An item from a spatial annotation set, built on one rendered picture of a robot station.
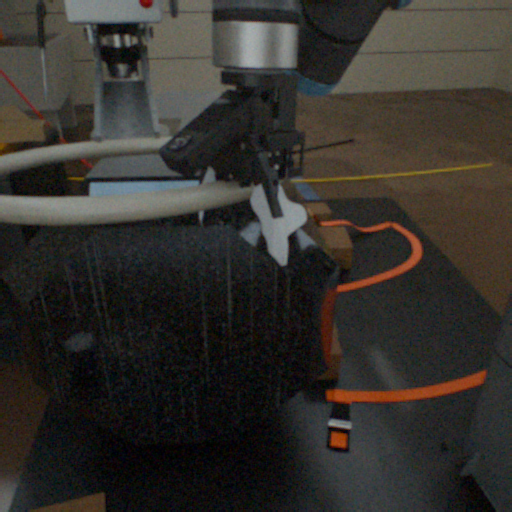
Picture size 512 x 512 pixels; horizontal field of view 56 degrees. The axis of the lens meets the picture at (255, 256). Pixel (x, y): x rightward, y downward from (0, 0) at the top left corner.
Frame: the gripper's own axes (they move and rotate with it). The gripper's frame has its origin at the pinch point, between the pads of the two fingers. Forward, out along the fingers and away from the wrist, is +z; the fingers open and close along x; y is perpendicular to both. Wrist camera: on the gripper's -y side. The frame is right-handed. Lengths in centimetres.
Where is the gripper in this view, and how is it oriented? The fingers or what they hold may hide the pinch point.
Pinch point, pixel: (235, 248)
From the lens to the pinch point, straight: 58.5
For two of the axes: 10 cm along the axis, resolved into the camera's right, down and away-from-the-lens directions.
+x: -6.6, -3.2, 6.8
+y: 7.5, -2.5, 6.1
